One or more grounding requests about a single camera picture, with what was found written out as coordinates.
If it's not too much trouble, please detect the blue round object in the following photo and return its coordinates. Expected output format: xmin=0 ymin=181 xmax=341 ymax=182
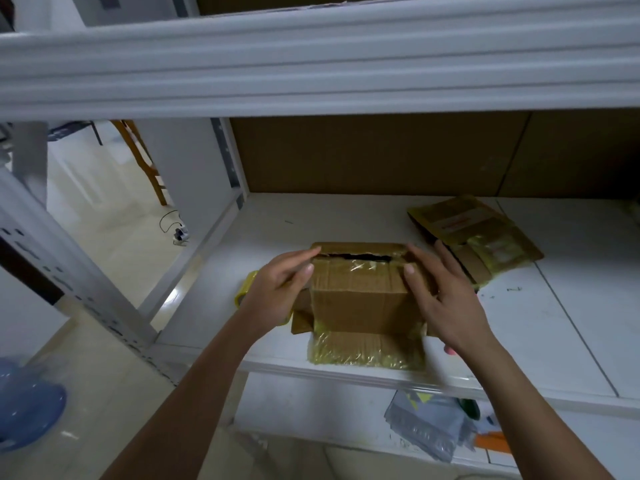
xmin=0 ymin=355 xmax=69 ymax=454

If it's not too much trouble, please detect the small taped carton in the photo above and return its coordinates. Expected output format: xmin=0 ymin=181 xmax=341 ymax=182
xmin=407 ymin=195 xmax=546 ymax=289

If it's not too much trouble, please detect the clear taped brown cardboard box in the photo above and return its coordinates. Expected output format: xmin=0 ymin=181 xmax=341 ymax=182
xmin=290 ymin=241 xmax=433 ymax=372

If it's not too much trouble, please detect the yellow tape roll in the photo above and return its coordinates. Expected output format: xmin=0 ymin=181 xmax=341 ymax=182
xmin=235 ymin=269 xmax=259 ymax=308

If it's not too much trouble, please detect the white metal shelf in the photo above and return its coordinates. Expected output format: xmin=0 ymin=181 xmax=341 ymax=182
xmin=0 ymin=0 xmax=640 ymax=480

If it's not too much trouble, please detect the person's left forearm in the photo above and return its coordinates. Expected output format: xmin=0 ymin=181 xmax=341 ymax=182
xmin=100 ymin=319 xmax=266 ymax=480

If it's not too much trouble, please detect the dark brown cabinet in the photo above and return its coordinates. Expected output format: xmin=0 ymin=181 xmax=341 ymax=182
xmin=0 ymin=239 xmax=63 ymax=306

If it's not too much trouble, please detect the wooden chair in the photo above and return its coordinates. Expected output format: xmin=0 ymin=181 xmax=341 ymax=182
xmin=110 ymin=119 xmax=169 ymax=207

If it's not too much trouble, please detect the person's right forearm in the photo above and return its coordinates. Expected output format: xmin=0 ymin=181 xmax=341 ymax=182
xmin=460 ymin=335 xmax=616 ymax=480

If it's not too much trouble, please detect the person's right hand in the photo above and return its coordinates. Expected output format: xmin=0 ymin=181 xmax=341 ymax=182
xmin=402 ymin=241 xmax=496 ymax=358

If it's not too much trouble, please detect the orange plastic object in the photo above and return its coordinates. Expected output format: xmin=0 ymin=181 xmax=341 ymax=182
xmin=472 ymin=431 xmax=513 ymax=455

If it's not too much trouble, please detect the person's left hand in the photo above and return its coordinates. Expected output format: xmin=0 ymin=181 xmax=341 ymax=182
xmin=235 ymin=245 xmax=323 ymax=341

